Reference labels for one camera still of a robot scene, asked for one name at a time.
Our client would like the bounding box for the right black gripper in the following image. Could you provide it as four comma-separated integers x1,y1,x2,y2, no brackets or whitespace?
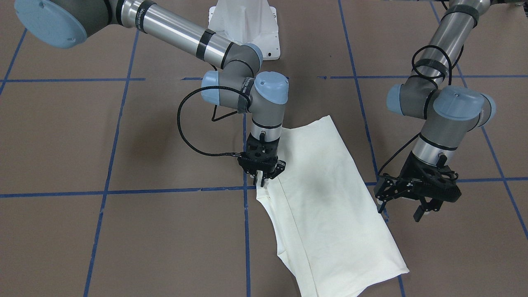
245,133,281,187

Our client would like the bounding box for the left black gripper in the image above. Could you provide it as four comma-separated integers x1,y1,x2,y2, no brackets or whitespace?
375,152,461,222

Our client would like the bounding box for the cream long-sleeve cat T-shirt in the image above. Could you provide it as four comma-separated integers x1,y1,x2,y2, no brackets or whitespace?
257,116,409,297

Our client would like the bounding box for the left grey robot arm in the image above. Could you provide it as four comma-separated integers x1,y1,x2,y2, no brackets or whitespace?
375,0,496,222

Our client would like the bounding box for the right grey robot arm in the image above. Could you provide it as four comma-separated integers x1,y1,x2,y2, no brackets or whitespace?
1,0,243,194

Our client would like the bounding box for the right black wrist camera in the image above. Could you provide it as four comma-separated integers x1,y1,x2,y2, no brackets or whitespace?
237,142,286,178

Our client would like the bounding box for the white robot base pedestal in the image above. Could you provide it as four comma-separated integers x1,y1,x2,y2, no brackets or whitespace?
208,0,281,60

